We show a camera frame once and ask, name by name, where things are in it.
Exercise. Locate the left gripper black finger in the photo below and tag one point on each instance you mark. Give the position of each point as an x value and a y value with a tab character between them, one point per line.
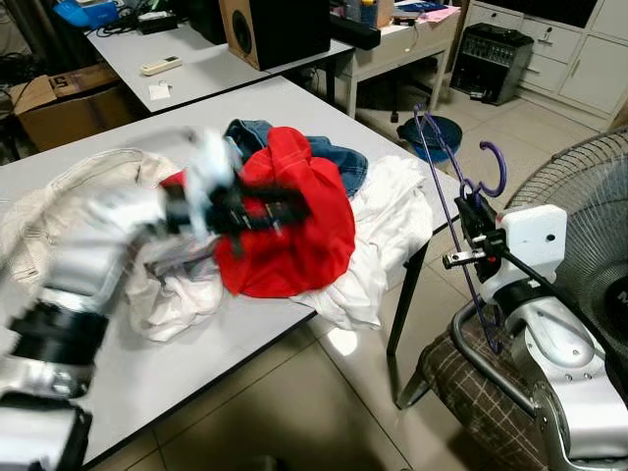
275	196
267	222

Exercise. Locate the red collared shirt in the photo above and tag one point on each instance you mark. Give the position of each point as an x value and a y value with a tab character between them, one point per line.
294	255

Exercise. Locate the purple plastic hanger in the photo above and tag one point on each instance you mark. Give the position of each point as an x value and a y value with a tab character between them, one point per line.
503	175

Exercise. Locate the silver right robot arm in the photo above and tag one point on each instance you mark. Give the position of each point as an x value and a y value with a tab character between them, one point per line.
569	392

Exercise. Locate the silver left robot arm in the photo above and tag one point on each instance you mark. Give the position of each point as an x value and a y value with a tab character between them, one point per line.
93	245

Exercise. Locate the blue jeans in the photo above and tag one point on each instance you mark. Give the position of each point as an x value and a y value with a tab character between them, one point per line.
339	162

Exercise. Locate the large white garment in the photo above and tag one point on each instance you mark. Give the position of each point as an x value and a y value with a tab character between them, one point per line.
392	216

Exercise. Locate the small white garment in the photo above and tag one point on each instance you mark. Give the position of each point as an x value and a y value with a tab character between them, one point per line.
172	309

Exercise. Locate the black standing fan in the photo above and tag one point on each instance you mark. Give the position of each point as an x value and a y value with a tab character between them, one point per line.
589	245

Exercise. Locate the cream garment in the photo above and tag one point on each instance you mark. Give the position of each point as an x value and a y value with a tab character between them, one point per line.
98	172

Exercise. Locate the teal round bin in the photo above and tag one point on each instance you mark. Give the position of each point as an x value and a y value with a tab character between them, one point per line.
432	132

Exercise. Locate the white card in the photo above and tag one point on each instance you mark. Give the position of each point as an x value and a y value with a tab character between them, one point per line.
158	90

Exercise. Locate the grey side table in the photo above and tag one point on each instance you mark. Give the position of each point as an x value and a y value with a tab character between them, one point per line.
196	69

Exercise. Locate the white remote control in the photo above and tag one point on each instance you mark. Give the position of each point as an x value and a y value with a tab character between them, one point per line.
162	66

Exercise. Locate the cardboard box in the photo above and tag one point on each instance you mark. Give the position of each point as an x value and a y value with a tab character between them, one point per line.
69	113

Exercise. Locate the wooden black speaker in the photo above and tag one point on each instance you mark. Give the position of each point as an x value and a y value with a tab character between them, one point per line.
285	29

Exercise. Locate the plaid cushioned metal chair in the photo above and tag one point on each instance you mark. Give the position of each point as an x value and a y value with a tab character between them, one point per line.
481	402

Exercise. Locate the black counting machine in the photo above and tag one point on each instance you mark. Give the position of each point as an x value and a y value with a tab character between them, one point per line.
491	64

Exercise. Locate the black soundbar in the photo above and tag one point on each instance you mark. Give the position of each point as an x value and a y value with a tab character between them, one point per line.
355	32

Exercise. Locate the white drawer cabinet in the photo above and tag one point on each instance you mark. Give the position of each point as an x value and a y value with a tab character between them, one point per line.
589	69

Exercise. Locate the white desk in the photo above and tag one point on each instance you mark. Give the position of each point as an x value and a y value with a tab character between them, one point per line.
412	34

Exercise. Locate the pink paper sheet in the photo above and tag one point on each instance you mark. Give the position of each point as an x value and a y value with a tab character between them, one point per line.
437	14

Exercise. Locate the blue plastic item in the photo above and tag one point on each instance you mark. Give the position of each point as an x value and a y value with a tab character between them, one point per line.
83	14

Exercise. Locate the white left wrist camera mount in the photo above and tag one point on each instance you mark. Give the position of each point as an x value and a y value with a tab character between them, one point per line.
211	172

